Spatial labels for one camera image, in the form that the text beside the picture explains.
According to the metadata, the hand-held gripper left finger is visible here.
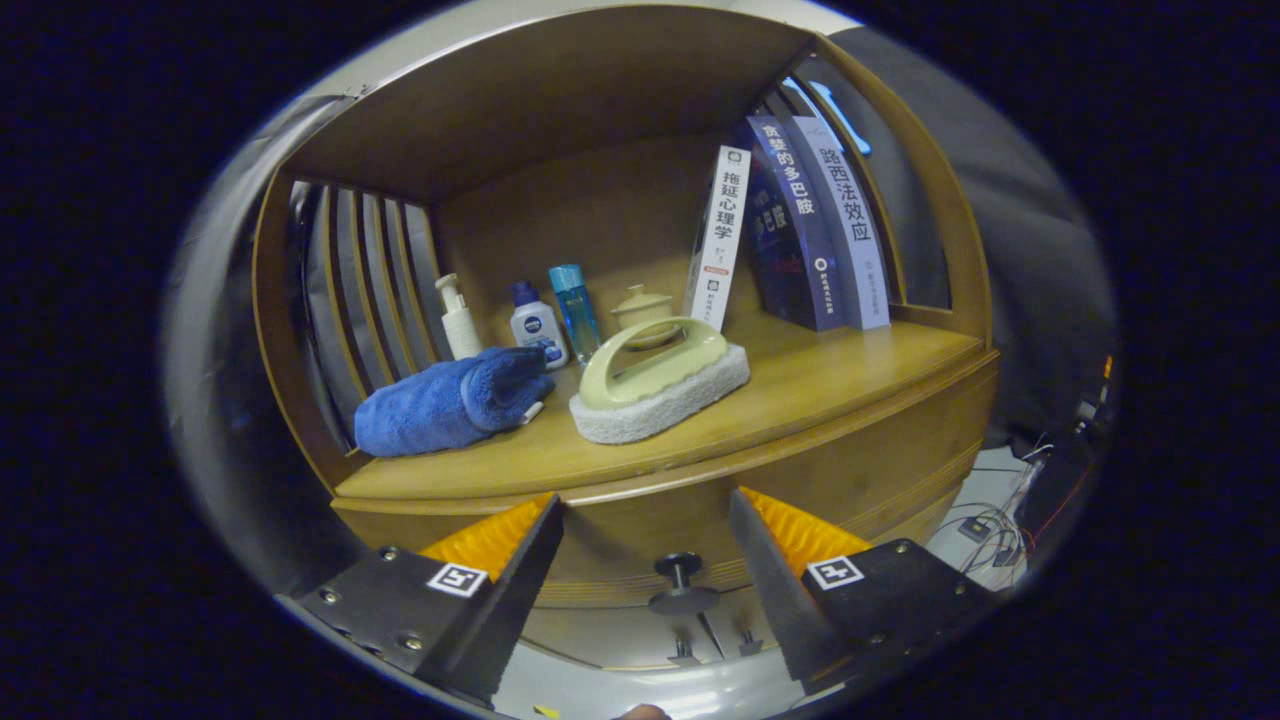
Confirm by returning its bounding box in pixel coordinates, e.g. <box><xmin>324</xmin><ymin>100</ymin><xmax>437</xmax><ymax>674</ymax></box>
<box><xmin>295</xmin><ymin>493</ymin><xmax>566</xmax><ymax>706</ymax></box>

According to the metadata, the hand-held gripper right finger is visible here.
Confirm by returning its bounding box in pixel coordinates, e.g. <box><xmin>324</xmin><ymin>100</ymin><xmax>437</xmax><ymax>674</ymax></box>
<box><xmin>728</xmin><ymin>486</ymin><xmax>1001</xmax><ymax>696</ymax></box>

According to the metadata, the black round drawer knob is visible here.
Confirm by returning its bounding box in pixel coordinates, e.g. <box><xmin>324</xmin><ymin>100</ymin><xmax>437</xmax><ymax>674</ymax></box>
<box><xmin>648</xmin><ymin>552</ymin><xmax>721</xmax><ymax>617</ymax></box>

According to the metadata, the wooden countertop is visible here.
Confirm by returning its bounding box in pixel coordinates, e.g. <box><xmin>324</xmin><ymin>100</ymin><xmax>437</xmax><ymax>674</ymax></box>
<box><xmin>335</xmin><ymin>320</ymin><xmax>991</xmax><ymax>501</ymax></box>

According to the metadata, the wooden cabinet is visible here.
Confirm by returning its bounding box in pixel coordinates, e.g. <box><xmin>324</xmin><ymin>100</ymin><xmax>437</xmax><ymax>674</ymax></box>
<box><xmin>252</xmin><ymin>5</ymin><xmax>1001</xmax><ymax>673</ymax></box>

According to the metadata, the blue rolled towel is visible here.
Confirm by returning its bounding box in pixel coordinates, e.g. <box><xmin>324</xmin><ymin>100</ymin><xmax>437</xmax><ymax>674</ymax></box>
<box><xmin>353</xmin><ymin>346</ymin><xmax>557</xmax><ymax>458</ymax></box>

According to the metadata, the white bottle with blue cap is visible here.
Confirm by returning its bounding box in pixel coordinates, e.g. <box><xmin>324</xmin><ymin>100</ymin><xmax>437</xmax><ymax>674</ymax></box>
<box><xmin>509</xmin><ymin>281</ymin><xmax>570</xmax><ymax>371</ymax></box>

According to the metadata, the white pump bottle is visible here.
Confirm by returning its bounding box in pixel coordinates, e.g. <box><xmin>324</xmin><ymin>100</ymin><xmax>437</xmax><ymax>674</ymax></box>
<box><xmin>435</xmin><ymin>273</ymin><xmax>484</xmax><ymax>361</ymax></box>

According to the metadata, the clear blue bottle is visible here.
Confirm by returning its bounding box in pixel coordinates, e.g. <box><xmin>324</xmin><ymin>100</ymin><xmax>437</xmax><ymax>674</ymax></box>
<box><xmin>548</xmin><ymin>264</ymin><xmax>604</xmax><ymax>366</ymax></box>

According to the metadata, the cream lidded teacup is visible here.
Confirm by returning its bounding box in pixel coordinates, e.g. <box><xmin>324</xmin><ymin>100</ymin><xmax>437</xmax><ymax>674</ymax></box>
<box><xmin>611</xmin><ymin>284</ymin><xmax>681</xmax><ymax>351</ymax></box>

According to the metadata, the dark blue book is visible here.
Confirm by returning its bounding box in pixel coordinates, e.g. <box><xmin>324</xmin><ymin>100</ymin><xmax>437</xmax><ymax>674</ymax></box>
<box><xmin>740</xmin><ymin>113</ymin><xmax>849</xmax><ymax>333</ymax></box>

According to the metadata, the black device with orange tip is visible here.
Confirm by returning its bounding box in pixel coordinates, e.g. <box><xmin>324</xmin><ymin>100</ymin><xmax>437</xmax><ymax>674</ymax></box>
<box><xmin>1070</xmin><ymin>355</ymin><xmax>1116</xmax><ymax>431</ymax></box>

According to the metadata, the white book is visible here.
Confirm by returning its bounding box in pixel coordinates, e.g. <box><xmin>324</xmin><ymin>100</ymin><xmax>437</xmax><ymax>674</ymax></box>
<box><xmin>683</xmin><ymin>146</ymin><xmax>753</xmax><ymax>333</ymax></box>

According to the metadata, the light purple book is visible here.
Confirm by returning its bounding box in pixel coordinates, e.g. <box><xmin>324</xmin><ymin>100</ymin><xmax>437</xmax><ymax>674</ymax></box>
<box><xmin>790</xmin><ymin>115</ymin><xmax>892</xmax><ymax>331</ymax></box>

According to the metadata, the thin cable tangle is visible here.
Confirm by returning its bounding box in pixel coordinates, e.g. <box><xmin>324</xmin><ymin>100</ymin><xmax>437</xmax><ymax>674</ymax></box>
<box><xmin>940</xmin><ymin>440</ymin><xmax>1091</xmax><ymax>591</ymax></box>

